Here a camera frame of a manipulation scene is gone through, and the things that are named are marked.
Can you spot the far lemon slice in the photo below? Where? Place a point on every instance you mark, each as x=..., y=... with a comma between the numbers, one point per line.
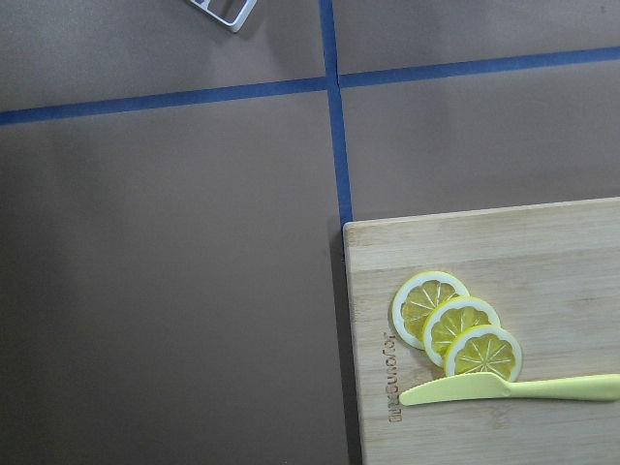
x=417, y=298

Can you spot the lemon slice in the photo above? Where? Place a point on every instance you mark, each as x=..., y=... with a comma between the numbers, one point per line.
x=484, y=348
x=417, y=298
x=450, y=319

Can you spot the middle lemon slice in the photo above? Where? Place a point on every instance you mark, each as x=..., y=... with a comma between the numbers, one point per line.
x=450, y=319

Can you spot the near lemon slice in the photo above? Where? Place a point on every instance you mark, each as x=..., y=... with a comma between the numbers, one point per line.
x=484, y=348

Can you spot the yellow plastic knife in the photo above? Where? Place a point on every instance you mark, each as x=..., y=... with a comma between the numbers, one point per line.
x=485, y=385

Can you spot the bamboo cutting board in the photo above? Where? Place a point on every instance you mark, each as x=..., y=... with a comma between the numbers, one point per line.
x=551, y=271

